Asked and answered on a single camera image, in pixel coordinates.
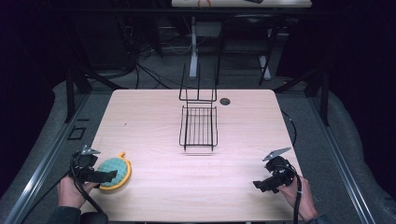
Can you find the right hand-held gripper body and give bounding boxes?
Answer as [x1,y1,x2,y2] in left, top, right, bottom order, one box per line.
[262,147,297,189]

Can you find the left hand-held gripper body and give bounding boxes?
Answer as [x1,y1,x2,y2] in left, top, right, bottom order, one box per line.
[70,145,102,183]

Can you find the green pot holder yellow rim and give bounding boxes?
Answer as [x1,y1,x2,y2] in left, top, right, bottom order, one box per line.
[97,151,133,191]

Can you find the person's left hand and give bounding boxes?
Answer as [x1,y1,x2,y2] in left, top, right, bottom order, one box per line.
[56,175,98,210]

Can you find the person's right hand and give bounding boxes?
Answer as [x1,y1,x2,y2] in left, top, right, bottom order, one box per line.
[277,175,319,222]

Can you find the black rounded object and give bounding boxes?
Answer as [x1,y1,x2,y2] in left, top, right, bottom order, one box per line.
[79,211,109,224]

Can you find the black metal stand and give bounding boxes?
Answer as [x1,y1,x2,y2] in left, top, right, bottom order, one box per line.
[63,61,129,124]
[273,64,332,127]

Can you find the black chair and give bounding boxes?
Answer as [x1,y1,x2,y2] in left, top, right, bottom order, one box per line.
[215,12,283,87]

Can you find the white background desk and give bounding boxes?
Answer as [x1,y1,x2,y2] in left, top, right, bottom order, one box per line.
[170,0,313,79]

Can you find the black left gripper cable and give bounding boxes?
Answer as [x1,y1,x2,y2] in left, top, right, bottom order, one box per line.
[18,155,107,224]

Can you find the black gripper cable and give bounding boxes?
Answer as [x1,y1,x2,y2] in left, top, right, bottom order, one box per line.
[274,164,304,224]
[18,155,107,224]

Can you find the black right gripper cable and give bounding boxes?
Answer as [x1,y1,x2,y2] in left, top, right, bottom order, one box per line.
[274,164,304,224]

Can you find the black square floor frame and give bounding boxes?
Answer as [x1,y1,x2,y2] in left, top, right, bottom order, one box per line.
[66,125,88,142]

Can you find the aluminium floor rail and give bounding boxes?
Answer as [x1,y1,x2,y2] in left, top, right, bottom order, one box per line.
[2,92,92,224]
[309,96,378,224]

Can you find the thin black floor cable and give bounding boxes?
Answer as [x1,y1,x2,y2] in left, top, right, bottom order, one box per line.
[280,109,298,147]

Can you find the black wire rack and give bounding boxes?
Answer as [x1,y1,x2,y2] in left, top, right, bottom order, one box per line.
[177,63,219,152]

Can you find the bundle of black floor cables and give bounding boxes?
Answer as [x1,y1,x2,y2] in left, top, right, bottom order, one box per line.
[118,18,194,91]

